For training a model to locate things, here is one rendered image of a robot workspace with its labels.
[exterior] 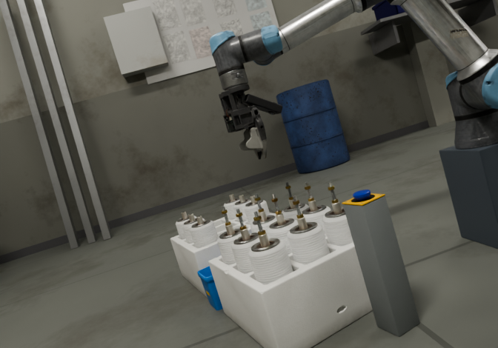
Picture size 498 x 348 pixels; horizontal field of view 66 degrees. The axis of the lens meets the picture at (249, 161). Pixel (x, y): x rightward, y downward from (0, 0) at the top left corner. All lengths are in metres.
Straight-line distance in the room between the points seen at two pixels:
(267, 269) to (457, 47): 0.74
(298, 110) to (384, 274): 2.76
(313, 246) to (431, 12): 0.67
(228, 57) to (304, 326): 0.71
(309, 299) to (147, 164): 3.22
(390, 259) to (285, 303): 0.26
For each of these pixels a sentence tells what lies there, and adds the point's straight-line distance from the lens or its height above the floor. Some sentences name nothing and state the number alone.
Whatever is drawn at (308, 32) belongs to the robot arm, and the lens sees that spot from 1.22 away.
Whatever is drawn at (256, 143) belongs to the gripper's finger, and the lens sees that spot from 1.06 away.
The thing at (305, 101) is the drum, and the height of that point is 0.65.
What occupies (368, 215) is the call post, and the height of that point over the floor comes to 0.28.
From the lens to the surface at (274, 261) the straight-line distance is 0.95.
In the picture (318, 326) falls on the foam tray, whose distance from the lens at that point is 1.02.
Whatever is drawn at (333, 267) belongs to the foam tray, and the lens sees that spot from 1.00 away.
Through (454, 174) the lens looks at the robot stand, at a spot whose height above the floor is 0.22.
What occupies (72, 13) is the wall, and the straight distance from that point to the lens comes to 4.38.
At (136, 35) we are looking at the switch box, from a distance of 4.04.
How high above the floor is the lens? 0.54
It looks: 4 degrees down
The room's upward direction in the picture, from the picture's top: 17 degrees counter-clockwise
